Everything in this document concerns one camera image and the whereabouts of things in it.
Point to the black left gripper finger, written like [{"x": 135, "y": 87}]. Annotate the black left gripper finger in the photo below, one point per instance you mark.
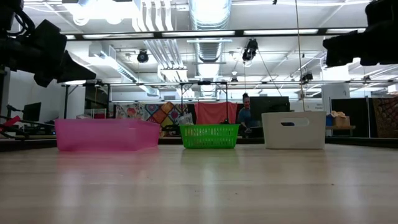
[{"x": 76, "y": 72}]

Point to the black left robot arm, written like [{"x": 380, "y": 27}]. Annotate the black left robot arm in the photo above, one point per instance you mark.
[{"x": 9, "y": 46}]

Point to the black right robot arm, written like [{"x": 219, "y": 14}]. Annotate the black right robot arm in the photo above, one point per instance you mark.
[{"x": 384, "y": 31}]

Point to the black metal stand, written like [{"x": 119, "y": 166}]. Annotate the black metal stand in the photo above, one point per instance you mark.
[{"x": 66, "y": 99}]

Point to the small black ceiling spotlight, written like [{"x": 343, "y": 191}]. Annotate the small black ceiling spotlight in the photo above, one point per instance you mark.
[{"x": 307, "y": 76}]

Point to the black computer monitor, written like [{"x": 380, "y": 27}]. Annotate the black computer monitor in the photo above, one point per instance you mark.
[{"x": 31, "y": 112}]

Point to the white sign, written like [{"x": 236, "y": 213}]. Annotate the white sign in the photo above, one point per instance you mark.
[{"x": 312, "y": 105}]

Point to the black partition panel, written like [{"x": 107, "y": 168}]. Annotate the black partition panel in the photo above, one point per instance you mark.
[{"x": 357, "y": 115}]

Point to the pink plastic bin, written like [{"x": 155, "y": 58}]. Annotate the pink plastic bin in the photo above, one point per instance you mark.
[{"x": 105, "y": 135}]

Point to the brown cardboard box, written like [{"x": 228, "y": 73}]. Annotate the brown cardboard box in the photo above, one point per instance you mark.
[{"x": 342, "y": 120}]

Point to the blue box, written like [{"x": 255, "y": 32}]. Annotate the blue box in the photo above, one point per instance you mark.
[{"x": 329, "y": 120}]

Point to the wooden side table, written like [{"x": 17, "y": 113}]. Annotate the wooden side table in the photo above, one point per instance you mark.
[{"x": 340, "y": 127}]

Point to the red object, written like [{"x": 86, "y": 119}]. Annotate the red object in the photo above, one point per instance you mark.
[{"x": 12, "y": 120}]

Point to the dark patterned quilt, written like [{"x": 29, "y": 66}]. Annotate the dark patterned quilt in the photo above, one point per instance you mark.
[{"x": 387, "y": 116}]

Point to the large black screen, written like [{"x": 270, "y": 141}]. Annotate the large black screen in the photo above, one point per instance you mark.
[{"x": 269, "y": 104}]

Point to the colourful patchwork quilt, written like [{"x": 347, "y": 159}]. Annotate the colourful patchwork quilt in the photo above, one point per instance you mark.
[{"x": 161, "y": 113}]

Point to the white plastic bin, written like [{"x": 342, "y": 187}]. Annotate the white plastic bin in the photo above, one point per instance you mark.
[{"x": 295, "y": 137}]

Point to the person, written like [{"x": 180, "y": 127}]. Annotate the person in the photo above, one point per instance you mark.
[{"x": 245, "y": 115}]

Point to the long black light fixture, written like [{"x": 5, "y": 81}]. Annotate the long black light fixture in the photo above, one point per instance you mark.
[{"x": 217, "y": 32}]

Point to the red hanging cloth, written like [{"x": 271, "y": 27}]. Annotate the red hanging cloth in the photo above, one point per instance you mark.
[{"x": 216, "y": 112}]

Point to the green plastic basket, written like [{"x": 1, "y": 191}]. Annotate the green plastic basket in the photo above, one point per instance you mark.
[{"x": 210, "y": 137}]

